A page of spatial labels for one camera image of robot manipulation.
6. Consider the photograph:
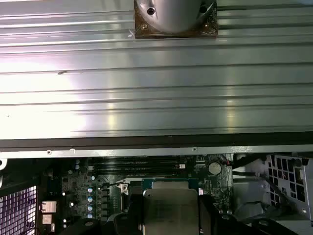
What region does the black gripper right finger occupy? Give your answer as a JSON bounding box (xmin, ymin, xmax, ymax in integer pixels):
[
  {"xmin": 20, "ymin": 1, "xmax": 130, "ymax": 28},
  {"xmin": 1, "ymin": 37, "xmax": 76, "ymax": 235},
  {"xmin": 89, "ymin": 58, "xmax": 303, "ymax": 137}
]
[{"xmin": 198, "ymin": 195, "xmax": 303, "ymax": 235}]

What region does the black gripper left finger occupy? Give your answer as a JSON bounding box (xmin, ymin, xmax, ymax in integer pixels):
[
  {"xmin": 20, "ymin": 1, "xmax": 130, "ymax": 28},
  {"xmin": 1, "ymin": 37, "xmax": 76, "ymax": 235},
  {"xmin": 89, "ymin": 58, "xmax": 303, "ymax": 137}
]
[{"xmin": 60, "ymin": 188, "xmax": 145, "ymax": 235}]

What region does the silver CPU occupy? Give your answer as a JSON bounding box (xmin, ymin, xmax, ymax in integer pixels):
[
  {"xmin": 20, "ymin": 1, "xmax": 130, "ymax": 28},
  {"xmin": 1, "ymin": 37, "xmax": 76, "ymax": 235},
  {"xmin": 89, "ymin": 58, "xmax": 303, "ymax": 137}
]
[{"xmin": 141, "ymin": 177, "xmax": 200, "ymax": 235}]

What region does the black RAM slot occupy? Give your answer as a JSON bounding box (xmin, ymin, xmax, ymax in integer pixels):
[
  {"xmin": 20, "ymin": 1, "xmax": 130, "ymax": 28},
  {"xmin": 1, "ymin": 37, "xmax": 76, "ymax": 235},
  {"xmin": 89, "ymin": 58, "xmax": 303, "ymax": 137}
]
[
  {"xmin": 88, "ymin": 162, "xmax": 183, "ymax": 168},
  {"xmin": 89, "ymin": 166, "xmax": 184, "ymax": 172},
  {"xmin": 94, "ymin": 171, "xmax": 179, "ymax": 178},
  {"xmin": 88, "ymin": 158, "xmax": 181, "ymax": 163}
]

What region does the green motherboard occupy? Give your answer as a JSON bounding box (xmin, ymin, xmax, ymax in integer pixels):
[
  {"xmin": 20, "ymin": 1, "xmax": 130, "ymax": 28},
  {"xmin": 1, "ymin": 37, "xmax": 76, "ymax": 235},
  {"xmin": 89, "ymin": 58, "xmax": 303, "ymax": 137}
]
[{"xmin": 60, "ymin": 155, "xmax": 234, "ymax": 235}]

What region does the silver coin cell battery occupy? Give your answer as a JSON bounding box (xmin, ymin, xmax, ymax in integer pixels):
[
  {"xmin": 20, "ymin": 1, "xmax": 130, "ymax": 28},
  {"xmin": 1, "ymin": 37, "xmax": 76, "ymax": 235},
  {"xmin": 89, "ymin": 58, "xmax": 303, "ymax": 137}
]
[{"xmin": 208, "ymin": 162, "xmax": 222, "ymax": 175}]

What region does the black and silver PC case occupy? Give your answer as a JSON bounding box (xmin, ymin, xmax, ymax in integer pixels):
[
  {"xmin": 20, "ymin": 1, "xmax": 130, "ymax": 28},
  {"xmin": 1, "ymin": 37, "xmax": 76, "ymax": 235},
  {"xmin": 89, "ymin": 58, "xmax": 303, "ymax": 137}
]
[{"xmin": 0, "ymin": 136, "xmax": 313, "ymax": 235}]

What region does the perforated metal drive cage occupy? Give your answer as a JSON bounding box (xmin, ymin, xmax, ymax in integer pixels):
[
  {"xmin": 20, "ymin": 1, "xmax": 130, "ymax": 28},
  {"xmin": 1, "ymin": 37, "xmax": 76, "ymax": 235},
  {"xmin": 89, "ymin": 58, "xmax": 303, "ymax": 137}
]
[{"xmin": 266, "ymin": 153, "xmax": 312, "ymax": 214}]

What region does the silver port block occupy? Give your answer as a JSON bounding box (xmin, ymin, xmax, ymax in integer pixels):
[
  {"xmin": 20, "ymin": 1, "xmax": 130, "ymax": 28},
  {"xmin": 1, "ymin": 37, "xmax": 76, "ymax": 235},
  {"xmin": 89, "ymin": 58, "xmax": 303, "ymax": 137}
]
[
  {"xmin": 41, "ymin": 200, "xmax": 58, "ymax": 214},
  {"xmin": 42, "ymin": 214, "xmax": 56, "ymax": 225}
]

